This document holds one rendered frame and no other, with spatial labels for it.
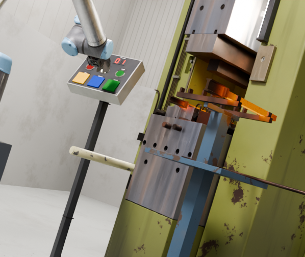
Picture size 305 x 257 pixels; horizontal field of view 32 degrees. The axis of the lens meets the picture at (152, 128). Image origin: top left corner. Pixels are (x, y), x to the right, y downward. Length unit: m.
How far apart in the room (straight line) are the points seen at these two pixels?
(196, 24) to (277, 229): 1.08
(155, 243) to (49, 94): 3.77
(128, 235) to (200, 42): 1.01
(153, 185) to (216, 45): 0.74
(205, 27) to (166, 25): 4.46
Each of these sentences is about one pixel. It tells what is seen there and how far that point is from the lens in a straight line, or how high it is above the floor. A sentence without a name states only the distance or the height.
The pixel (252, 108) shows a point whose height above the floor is 0.99.
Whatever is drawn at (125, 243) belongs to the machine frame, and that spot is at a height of 0.27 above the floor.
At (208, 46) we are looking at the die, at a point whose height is 1.30.
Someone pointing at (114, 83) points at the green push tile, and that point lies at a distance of 2.85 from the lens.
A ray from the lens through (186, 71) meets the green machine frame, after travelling 2.91.
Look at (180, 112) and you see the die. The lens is 2.60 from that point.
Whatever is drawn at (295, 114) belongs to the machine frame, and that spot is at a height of 1.07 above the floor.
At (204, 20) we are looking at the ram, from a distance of 2.72.
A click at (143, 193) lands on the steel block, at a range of 2.56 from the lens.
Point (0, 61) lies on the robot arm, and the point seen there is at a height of 0.83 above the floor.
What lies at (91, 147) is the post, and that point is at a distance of 2.97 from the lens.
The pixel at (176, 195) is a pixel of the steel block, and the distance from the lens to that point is 2.39.
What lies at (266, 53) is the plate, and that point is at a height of 1.32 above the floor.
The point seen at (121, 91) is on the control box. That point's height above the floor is 0.99.
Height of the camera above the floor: 0.68
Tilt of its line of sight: 4 degrees up
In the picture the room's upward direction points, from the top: 17 degrees clockwise
